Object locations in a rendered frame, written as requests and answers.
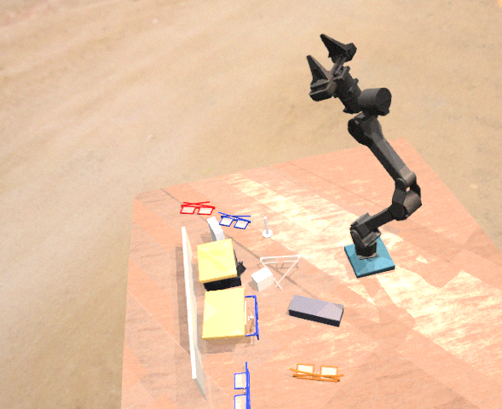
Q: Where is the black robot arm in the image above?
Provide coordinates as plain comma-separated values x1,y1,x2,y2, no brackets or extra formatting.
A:
339,87,422,260

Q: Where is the white rectangular panel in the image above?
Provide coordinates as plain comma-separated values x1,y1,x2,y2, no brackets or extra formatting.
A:
182,227,205,396

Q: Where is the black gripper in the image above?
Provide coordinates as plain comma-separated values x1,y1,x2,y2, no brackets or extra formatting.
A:
306,34,359,102

